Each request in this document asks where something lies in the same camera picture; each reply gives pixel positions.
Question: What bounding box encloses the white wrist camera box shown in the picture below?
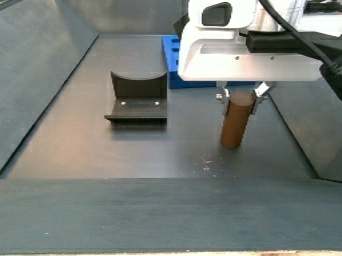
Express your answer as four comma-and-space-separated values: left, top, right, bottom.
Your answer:
188, 0, 257, 29

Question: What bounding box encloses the black curved holder stand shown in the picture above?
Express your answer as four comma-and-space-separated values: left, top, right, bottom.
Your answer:
104, 72, 167, 123

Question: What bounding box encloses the brown round cylinder peg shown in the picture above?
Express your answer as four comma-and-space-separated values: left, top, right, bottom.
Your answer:
220, 92, 253, 148

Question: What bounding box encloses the black cable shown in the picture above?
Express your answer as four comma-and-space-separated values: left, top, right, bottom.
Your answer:
244, 0, 342, 101

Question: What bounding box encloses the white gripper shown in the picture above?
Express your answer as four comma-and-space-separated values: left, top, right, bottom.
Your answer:
177, 23, 320, 114

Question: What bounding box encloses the blue shape sorting board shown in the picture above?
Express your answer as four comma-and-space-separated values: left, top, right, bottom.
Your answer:
161, 35, 256, 90

